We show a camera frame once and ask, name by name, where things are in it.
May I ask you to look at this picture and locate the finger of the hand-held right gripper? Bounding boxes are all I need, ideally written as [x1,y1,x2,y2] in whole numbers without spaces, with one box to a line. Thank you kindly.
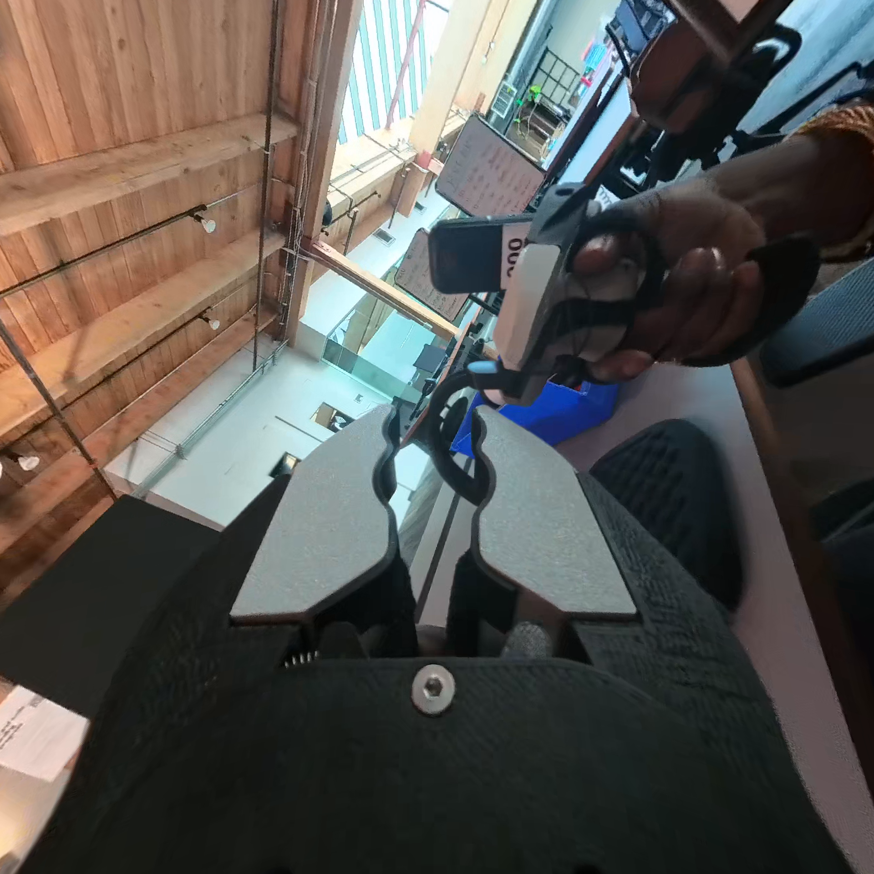
[466,360,523,405]

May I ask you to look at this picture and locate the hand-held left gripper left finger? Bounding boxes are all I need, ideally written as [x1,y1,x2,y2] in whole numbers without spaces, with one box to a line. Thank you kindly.
[229,403,404,628]

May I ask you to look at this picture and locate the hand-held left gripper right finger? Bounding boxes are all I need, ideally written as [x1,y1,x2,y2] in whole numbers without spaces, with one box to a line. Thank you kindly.
[470,406,640,660]

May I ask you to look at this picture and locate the black cable loop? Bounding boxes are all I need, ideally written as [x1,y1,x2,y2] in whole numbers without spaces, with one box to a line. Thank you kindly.
[427,374,494,508]

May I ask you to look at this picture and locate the blue plastic bin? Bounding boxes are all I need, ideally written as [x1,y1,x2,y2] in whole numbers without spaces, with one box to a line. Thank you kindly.
[451,379,621,460]

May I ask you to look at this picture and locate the person's right forearm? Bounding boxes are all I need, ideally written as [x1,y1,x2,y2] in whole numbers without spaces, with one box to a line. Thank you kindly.
[734,102,874,264]

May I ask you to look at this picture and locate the person's right hand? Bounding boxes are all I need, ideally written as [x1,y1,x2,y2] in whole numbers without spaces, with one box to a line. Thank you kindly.
[572,174,776,385]

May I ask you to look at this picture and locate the small whiteboard with writing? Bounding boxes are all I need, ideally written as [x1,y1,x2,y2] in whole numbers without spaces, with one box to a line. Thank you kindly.
[395,229,479,320]

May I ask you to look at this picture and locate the large whiteboard with writing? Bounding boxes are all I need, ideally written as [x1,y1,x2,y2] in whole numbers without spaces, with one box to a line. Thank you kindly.
[436,112,547,218]

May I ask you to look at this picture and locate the black mesh office chair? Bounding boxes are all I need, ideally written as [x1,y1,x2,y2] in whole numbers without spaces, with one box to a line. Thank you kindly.
[589,418,747,610]

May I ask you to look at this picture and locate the black flat panel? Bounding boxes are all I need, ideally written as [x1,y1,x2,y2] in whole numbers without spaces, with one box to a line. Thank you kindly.
[0,495,229,718]

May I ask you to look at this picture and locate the grey mesh office chair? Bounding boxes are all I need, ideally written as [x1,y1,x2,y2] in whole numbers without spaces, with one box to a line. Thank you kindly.
[758,273,874,390]

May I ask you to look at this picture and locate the white paper sheet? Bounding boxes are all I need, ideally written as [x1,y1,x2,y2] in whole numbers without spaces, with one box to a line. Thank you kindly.
[0,685,91,781]

